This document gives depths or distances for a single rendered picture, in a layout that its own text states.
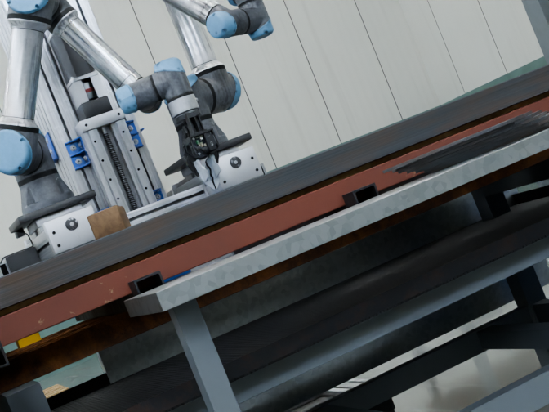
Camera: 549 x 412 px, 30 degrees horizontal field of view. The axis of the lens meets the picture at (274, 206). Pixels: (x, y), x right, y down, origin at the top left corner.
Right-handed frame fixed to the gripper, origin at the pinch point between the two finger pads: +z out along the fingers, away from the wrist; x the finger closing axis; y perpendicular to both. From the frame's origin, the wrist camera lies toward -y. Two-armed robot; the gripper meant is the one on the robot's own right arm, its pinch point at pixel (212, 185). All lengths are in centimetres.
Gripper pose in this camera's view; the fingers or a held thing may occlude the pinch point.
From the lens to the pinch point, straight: 275.5
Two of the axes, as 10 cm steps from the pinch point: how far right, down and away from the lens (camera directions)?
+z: 3.7, 9.3, 0.0
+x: 8.7, -3.5, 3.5
